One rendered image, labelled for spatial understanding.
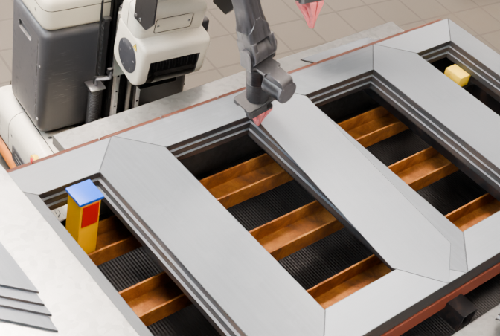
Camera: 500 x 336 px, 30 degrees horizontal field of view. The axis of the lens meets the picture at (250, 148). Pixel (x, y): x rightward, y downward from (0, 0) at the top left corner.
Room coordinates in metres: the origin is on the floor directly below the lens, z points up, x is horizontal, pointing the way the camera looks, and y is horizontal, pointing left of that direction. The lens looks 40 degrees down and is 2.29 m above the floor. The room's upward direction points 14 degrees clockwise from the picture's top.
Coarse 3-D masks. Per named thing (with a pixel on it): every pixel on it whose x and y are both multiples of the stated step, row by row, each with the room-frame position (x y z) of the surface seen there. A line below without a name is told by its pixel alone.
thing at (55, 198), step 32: (480, 64) 2.35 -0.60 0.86; (320, 96) 2.02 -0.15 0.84; (384, 96) 2.12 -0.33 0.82; (224, 128) 1.78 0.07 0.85; (256, 128) 1.82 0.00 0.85; (288, 160) 1.74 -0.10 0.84; (480, 160) 1.91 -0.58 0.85; (64, 192) 1.44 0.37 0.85; (320, 192) 1.66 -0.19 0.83; (416, 192) 1.71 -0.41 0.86; (128, 224) 1.41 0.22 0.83; (448, 224) 1.62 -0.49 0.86; (160, 256) 1.34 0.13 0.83; (192, 288) 1.27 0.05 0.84; (448, 288) 1.44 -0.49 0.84; (224, 320) 1.20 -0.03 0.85
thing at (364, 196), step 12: (372, 180) 1.71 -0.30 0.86; (384, 180) 1.72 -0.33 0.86; (336, 192) 1.64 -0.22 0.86; (348, 192) 1.65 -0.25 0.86; (360, 192) 1.66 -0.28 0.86; (372, 192) 1.67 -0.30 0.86; (384, 192) 1.68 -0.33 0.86; (396, 192) 1.69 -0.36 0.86; (336, 204) 1.60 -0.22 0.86; (348, 204) 1.60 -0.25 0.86; (360, 204) 1.61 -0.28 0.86; (372, 204) 1.62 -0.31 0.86; (348, 216) 1.57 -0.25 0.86
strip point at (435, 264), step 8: (440, 248) 1.53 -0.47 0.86; (448, 248) 1.54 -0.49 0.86; (416, 256) 1.49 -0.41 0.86; (424, 256) 1.49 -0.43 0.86; (432, 256) 1.50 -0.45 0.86; (440, 256) 1.51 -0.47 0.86; (448, 256) 1.51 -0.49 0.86; (400, 264) 1.45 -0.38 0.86; (408, 264) 1.46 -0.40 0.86; (416, 264) 1.47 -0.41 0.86; (424, 264) 1.47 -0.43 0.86; (432, 264) 1.48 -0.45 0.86; (440, 264) 1.48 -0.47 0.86; (448, 264) 1.49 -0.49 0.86; (408, 272) 1.44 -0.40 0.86; (416, 272) 1.44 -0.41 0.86; (424, 272) 1.45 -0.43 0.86; (432, 272) 1.45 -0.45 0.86; (440, 272) 1.46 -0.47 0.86; (448, 272) 1.46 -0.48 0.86; (440, 280) 1.43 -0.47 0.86; (448, 280) 1.44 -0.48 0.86
